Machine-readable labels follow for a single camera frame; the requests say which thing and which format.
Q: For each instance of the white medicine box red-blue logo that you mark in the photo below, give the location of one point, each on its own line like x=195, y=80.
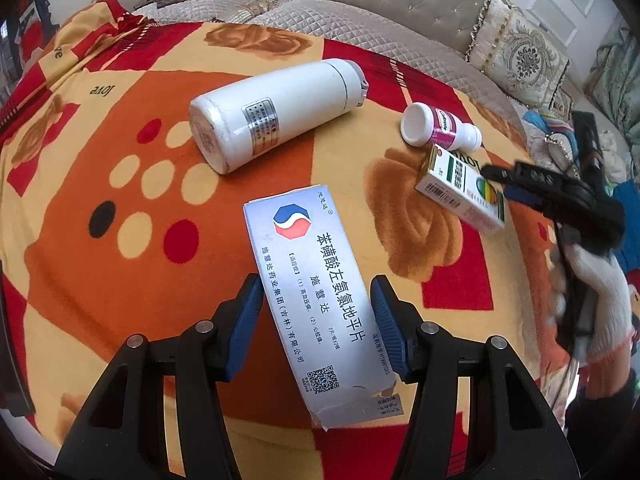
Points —
x=320, y=285

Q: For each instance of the small ornate beige cushion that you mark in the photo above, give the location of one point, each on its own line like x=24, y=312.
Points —
x=562, y=105

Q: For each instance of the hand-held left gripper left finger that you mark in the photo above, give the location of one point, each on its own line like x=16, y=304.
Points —
x=245, y=330

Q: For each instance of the green patterned curtain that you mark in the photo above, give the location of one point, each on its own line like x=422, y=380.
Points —
x=620, y=75

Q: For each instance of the person's right hand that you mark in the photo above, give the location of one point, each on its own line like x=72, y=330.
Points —
x=610, y=305

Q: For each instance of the white pill bottle pink label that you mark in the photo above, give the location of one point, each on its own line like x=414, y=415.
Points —
x=445, y=127

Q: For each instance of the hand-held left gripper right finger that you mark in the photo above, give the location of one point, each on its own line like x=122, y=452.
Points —
x=390, y=330

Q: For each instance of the red orange printed blanket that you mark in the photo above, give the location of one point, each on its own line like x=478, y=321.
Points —
x=125, y=285

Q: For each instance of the light blue towel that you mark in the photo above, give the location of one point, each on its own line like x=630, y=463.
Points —
x=545, y=122

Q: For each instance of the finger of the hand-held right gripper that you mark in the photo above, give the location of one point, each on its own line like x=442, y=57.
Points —
x=522, y=197
x=525, y=175

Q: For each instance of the large ornate beige cushion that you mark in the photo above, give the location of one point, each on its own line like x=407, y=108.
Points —
x=525, y=55

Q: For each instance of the dark blue cloth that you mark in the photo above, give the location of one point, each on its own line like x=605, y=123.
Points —
x=627, y=195

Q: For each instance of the white thermos bottle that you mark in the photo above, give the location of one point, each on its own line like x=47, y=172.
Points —
x=280, y=110

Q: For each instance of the grey quilted sofa cover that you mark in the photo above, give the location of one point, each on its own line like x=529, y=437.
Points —
x=350, y=30

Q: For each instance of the medicine box with rainbow circle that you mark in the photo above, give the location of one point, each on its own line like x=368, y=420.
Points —
x=450, y=180

